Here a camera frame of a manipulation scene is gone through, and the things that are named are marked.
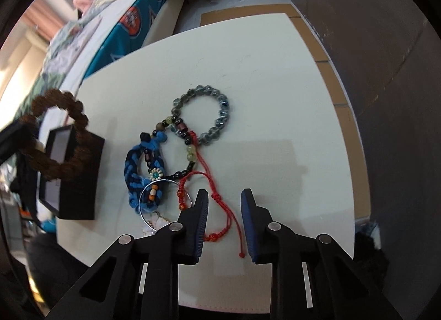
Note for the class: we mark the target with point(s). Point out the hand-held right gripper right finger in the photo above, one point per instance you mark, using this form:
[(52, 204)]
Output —
[(248, 227)]

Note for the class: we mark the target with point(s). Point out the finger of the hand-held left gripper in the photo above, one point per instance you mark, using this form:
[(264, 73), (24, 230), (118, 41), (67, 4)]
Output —
[(10, 141)]

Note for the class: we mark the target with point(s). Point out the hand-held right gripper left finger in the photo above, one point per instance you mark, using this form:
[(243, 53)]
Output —
[(201, 225)]

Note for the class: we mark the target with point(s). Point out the thin silver bangle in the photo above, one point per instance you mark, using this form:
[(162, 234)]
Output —
[(140, 199)]

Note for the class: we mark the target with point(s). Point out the black jewelry box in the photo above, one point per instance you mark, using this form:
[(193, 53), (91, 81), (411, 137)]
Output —
[(84, 175)]

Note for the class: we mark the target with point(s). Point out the green striped garment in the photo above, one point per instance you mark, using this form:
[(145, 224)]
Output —
[(44, 86)]

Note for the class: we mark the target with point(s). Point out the pale patterned blanket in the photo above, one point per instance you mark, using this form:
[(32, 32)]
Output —
[(74, 37)]

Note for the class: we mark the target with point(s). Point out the pink curtain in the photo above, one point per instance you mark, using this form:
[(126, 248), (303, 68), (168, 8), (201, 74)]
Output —
[(43, 24)]

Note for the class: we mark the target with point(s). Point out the white side table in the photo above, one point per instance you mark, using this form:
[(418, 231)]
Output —
[(262, 92)]

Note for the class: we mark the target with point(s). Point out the flat cardboard sheet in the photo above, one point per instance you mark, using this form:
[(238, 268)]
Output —
[(332, 79)]

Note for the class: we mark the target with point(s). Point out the bed with white sheet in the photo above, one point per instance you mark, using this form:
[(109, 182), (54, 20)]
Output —
[(134, 24)]

